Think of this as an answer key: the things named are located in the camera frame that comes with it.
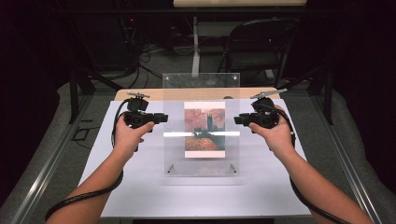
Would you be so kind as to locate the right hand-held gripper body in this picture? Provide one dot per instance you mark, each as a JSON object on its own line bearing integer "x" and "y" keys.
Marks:
{"x": 264, "y": 118}

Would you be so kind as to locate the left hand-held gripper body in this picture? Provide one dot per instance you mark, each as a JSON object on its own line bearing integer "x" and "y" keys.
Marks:
{"x": 137, "y": 118}

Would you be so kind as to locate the clear acrylic photo frame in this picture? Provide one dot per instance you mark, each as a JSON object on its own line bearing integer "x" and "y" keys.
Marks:
{"x": 174, "y": 149}

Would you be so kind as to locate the orange landscape photo card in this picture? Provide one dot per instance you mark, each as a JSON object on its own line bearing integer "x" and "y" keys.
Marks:
{"x": 204, "y": 121}

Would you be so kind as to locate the person's left hand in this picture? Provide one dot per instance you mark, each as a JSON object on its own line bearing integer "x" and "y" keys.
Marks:
{"x": 127, "y": 138}

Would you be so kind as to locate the person's right hand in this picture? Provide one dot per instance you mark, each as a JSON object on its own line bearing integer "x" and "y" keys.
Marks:
{"x": 278, "y": 138}

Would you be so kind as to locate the light wooden table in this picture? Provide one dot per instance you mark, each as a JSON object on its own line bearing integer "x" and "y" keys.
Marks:
{"x": 174, "y": 93}

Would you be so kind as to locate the black folding chair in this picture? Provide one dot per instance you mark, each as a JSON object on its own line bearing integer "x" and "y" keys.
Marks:
{"x": 255, "y": 59}

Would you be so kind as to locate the black metal stand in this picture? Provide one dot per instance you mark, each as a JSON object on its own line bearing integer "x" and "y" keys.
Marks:
{"x": 74, "y": 93}
{"x": 327, "y": 93}

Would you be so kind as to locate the white desk leg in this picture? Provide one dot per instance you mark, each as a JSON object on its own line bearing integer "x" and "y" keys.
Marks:
{"x": 195, "y": 56}

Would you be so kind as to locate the white board sheet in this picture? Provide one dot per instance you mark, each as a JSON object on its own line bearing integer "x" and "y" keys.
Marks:
{"x": 149, "y": 193}

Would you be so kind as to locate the dark computer equipment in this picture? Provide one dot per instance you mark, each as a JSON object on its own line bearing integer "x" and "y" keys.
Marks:
{"x": 106, "y": 40}

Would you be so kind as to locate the light far desk top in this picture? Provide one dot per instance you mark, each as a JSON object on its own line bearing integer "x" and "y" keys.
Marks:
{"x": 239, "y": 2}

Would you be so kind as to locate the aluminium rail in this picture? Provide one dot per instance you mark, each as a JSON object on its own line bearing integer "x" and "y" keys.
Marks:
{"x": 46, "y": 174}
{"x": 348, "y": 168}

